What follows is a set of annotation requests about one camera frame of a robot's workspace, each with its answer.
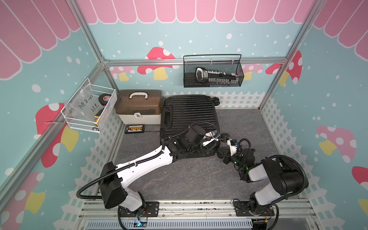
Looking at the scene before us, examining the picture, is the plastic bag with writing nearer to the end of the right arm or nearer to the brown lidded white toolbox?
the brown lidded white toolbox

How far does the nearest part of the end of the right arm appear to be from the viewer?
79 cm

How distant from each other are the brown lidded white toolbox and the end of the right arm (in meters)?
0.48

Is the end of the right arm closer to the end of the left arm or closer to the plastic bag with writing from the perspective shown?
the end of the left arm

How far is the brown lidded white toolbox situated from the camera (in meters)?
0.97
